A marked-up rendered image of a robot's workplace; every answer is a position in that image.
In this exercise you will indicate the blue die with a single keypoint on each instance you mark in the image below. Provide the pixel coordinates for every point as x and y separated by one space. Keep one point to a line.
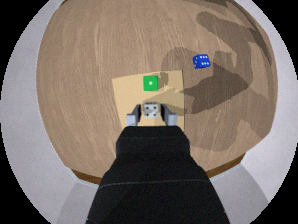
201 61

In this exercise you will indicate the tan flat mat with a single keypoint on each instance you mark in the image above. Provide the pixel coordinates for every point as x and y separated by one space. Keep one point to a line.
128 91

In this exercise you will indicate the grey die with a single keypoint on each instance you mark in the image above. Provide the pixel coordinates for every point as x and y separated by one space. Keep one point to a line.
151 110

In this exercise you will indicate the green die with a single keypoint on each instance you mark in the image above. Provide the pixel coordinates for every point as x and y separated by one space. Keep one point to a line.
150 83

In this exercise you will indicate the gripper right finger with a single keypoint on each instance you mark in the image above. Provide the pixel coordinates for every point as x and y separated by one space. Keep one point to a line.
167 116

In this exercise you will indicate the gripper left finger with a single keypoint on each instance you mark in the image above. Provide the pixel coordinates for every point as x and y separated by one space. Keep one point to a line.
133 118

